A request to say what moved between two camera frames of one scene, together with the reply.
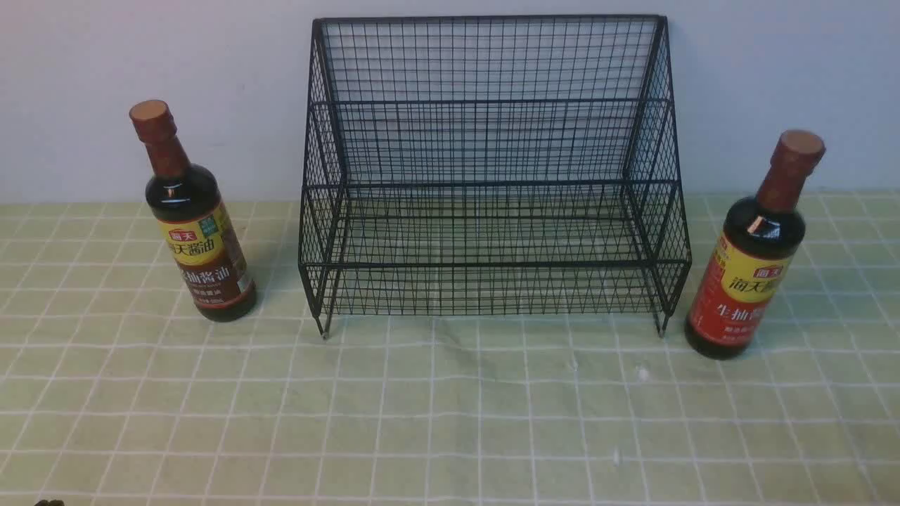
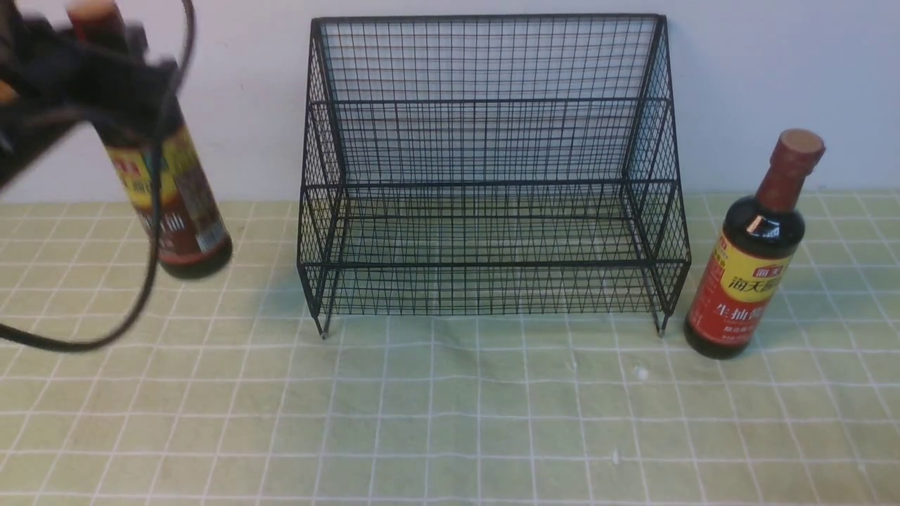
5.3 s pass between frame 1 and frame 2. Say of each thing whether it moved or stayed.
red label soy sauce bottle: stayed
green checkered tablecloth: stayed
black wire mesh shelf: stayed
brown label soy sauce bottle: moved
